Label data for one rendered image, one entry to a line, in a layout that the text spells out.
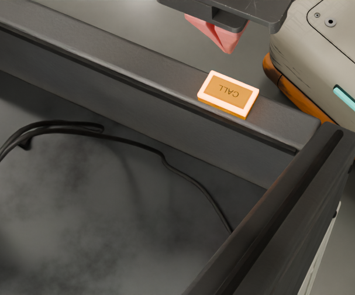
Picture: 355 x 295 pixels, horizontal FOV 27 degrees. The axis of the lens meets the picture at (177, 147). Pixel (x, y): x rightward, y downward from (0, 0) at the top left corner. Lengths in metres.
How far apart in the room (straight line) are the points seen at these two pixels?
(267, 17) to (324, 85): 1.05
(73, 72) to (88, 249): 0.19
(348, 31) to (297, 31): 0.10
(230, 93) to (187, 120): 0.07
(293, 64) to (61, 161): 0.88
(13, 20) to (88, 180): 0.19
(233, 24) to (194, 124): 0.22
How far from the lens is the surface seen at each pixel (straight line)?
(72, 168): 0.82
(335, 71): 1.53
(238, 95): 0.69
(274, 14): 0.52
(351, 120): 1.57
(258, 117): 0.69
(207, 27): 0.55
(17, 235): 0.80
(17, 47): 0.82
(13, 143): 0.62
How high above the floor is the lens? 1.56
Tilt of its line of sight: 63 degrees down
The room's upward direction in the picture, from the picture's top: 9 degrees counter-clockwise
